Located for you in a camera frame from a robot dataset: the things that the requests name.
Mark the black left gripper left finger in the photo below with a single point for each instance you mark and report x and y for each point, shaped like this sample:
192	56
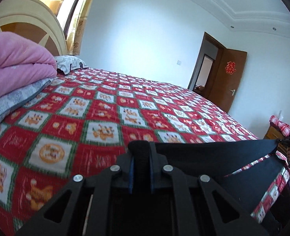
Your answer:
81	207

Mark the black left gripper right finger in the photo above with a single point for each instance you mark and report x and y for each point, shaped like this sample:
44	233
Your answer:
200	206

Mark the black pants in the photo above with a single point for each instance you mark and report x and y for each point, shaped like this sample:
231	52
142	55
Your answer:
245	169

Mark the red checkered cloth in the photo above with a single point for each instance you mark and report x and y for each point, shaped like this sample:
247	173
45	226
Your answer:
284	128

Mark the wooden nightstand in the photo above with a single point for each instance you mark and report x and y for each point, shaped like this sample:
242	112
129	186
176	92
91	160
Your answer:
272	134

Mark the red patterned bed quilt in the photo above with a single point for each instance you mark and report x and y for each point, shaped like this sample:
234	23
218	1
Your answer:
82	121

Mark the red paper door decoration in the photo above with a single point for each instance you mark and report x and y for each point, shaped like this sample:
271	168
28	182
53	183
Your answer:
230	67

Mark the brown wooden door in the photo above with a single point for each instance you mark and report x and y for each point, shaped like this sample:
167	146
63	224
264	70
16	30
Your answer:
209	78

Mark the grey patterned folded blanket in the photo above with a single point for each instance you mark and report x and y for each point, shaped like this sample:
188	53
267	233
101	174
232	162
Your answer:
19	97

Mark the white patterned pillow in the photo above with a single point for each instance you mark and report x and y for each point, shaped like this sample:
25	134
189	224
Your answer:
68	63

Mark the pink folded blanket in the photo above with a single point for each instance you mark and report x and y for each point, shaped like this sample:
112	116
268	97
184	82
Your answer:
23	62

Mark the cream wooden headboard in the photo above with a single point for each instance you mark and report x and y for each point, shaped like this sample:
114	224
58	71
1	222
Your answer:
33	20

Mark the window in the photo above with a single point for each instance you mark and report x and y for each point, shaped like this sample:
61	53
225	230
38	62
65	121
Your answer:
71	4

